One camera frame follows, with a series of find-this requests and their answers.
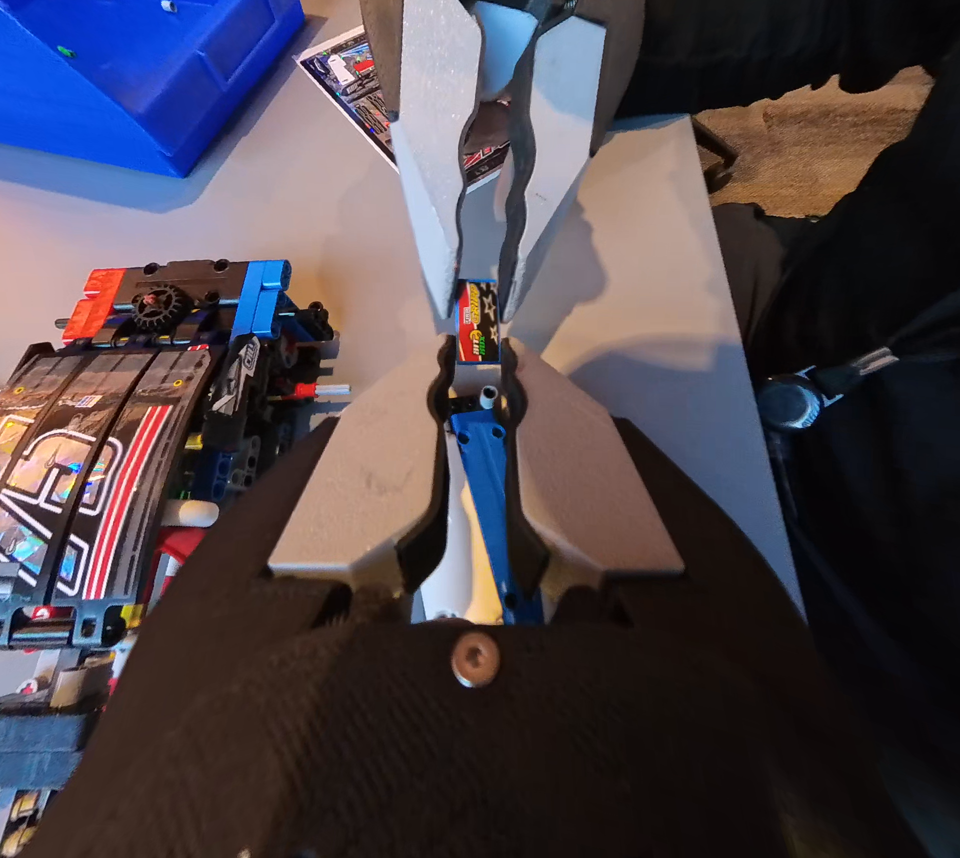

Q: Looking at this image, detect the blue storage bin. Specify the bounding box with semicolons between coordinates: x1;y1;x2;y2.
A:
0;0;316;180

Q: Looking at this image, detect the black toy brick race car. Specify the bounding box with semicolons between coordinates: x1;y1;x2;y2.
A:
0;260;352;858

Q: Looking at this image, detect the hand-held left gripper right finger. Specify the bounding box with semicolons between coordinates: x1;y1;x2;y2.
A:
501;335;687;597

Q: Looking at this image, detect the blue smooth tile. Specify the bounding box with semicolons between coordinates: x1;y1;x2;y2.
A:
453;279;502;366

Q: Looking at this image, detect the blue and white brick panel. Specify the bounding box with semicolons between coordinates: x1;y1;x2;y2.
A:
446;384;549;627

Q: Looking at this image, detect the holographic sticker sheet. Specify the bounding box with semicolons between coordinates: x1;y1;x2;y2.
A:
294;24;504;193

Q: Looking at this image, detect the round dark knob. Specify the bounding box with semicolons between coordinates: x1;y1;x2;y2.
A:
756;373;826;433

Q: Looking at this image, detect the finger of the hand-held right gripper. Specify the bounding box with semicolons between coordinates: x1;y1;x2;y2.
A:
390;0;487;338
493;14;609;324

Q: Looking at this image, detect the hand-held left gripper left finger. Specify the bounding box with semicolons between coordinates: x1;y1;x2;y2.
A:
267;333;457;593

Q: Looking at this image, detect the grey desk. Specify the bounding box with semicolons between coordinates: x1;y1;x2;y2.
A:
0;0;807;858

